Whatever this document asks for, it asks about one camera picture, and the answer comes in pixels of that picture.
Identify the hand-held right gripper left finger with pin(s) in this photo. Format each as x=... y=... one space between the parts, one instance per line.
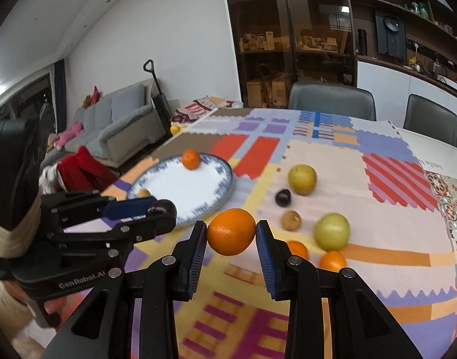
x=196 y=265

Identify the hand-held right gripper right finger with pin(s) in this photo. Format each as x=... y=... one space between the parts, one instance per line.
x=266 y=265

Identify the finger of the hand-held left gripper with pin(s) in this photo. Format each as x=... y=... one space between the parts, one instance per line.
x=128 y=206
x=146 y=229

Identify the dark purple plum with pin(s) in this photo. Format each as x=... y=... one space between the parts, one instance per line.
x=167 y=207
x=283 y=197

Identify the large orange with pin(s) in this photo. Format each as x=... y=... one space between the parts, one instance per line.
x=230 y=237

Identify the white plate with blue rim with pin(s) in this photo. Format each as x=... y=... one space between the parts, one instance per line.
x=183 y=190

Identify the person's left forearm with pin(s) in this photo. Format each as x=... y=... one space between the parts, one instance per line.
x=11 y=331

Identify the person's left hand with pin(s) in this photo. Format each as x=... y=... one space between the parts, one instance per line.
x=55 y=307

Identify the small tan round fruit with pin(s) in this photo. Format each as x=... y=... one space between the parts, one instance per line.
x=144 y=193

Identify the small orange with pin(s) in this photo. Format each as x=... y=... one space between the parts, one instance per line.
x=300 y=248
x=191 y=159
x=332 y=261

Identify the brown kiwi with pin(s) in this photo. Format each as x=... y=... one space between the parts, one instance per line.
x=290 y=220

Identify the red cloth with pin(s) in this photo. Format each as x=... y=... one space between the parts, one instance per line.
x=82 y=172

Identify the pink plush toy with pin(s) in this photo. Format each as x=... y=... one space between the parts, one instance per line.
x=69 y=134

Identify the grey sofa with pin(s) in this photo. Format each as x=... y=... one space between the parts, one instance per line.
x=116 y=134

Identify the green apple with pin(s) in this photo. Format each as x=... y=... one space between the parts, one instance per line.
x=332 y=231

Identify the yellow lemon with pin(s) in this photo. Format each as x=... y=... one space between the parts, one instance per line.
x=175 y=129

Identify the yellow-green apple far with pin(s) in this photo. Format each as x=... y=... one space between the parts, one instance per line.
x=302 y=179

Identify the blue curtain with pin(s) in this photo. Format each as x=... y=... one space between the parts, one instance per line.
x=61 y=89

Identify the black upright vacuum cleaner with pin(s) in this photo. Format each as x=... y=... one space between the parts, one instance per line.
x=162 y=108

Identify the brown plush toy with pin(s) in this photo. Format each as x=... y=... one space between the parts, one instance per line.
x=87 y=101

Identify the colourful patchwork tablecloth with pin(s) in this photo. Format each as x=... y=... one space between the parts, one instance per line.
x=325 y=149

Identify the cardboard box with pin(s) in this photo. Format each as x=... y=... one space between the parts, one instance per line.
x=280 y=89
x=255 y=93

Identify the grey dining chair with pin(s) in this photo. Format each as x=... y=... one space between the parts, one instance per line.
x=331 y=101
x=432 y=119

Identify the patterned tile mat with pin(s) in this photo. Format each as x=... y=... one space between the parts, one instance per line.
x=452 y=213

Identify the white printed mat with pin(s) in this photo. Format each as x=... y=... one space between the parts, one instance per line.
x=437 y=153

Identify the glass door cabinet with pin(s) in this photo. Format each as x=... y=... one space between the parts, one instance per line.
x=288 y=26

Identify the black thermos bottle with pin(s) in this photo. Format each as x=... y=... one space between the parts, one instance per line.
x=362 y=42

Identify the black wall device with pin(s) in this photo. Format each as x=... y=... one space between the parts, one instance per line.
x=391 y=35

